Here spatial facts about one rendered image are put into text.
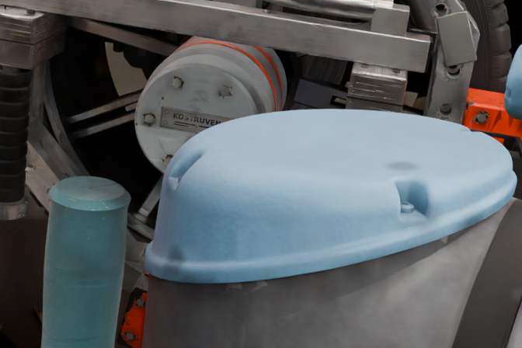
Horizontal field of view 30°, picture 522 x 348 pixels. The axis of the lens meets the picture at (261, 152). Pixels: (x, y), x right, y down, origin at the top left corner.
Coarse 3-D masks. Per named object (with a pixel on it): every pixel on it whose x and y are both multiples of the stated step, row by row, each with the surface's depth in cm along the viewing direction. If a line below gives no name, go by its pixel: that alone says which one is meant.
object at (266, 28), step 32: (0, 0) 92; (32, 0) 91; (64, 0) 91; (96, 0) 90; (128, 0) 90; (160, 0) 89; (192, 0) 90; (192, 32) 90; (224, 32) 89; (256, 32) 89; (288, 32) 88; (320, 32) 88; (352, 32) 88; (384, 64) 88; (416, 64) 88
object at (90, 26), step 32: (96, 32) 122; (128, 32) 121; (64, 64) 127; (96, 64) 140; (288, 64) 124; (64, 96) 127; (96, 96) 138; (128, 96) 124; (288, 96) 121; (320, 96) 120; (416, 96) 140; (64, 128) 125; (96, 128) 126; (128, 128) 144; (96, 160) 130; (128, 160) 138; (128, 192) 131; (160, 192) 127; (128, 224) 127
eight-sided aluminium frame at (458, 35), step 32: (448, 0) 104; (448, 32) 105; (448, 64) 106; (32, 96) 116; (448, 96) 107; (32, 128) 118; (32, 160) 117; (64, 160) 121; (32, 192) 118; (128, 256) 120; (128, 288) 120
